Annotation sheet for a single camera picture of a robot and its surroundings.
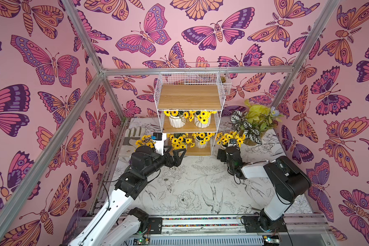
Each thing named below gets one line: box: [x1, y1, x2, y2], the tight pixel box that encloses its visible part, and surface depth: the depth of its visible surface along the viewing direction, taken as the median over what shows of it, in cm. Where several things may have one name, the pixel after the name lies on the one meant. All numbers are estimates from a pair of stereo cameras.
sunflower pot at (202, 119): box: [194, 111, 218, 129], surface depth 72 cm
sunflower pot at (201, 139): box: [191, 132, 216, 149], surface depth 94 cm
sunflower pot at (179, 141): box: [167, 133, 196, 151], surface depth 93 cm
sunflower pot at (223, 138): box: [215, 131, 246, 148], surface depth 90 cm
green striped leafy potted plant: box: [230, 99, 284, 146], surface depth 91 cm
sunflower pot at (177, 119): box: [163, 110, 190, 129], surface depth 79 cm
